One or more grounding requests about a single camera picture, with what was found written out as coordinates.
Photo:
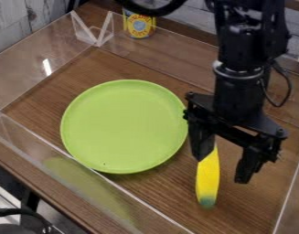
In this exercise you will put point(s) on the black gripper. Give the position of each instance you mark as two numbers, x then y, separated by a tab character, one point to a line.
231	114

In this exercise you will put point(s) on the yellow toy banana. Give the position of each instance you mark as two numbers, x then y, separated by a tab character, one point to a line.
207	179

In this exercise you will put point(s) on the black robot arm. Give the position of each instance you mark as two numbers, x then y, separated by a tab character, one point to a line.
252	38

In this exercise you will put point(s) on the green round plate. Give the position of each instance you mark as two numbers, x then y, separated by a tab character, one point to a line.
121	127

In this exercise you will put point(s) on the yellow labelled tin can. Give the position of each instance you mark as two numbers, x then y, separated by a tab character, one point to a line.
139	26

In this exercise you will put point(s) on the clear acrylic enclosure walls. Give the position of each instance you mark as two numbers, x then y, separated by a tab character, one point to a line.
80	51

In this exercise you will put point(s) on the black metal table bracket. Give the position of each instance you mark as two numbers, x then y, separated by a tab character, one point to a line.
33	221

